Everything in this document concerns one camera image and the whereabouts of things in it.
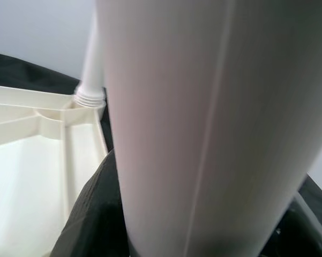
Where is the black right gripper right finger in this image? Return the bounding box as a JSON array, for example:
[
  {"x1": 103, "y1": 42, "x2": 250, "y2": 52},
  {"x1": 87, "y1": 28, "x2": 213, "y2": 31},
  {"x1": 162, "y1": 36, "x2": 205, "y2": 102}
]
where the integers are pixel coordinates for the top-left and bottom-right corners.
[{"x1": 259, "y1": 192, "x2": 322, "y2": 257}]

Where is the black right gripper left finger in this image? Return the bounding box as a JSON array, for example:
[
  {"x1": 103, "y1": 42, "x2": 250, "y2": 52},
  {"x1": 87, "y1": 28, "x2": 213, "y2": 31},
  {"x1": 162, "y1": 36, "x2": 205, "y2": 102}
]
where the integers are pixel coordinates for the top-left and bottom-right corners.
[{"x1": 50, "y1": 148, "x2": 132, "y2": 257}]

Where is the white plastic table leg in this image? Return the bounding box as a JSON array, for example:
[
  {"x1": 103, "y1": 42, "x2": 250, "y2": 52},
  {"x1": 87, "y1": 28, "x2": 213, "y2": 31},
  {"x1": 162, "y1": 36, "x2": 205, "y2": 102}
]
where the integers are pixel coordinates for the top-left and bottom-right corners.
[
  {"x1": 74, "y1": 16, "x2": 106, "y2": 108},
  {"x1": 95, "y1": 0, "x2": 322, "y2": 257}
]

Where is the white plastic children table top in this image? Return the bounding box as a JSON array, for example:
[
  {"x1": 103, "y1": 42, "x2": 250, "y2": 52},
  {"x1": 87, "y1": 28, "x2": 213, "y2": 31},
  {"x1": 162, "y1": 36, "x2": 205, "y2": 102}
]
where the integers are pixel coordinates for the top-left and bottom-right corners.
[{"x1": 0, "y1": 84, "x2": 109, "y2": 257}]

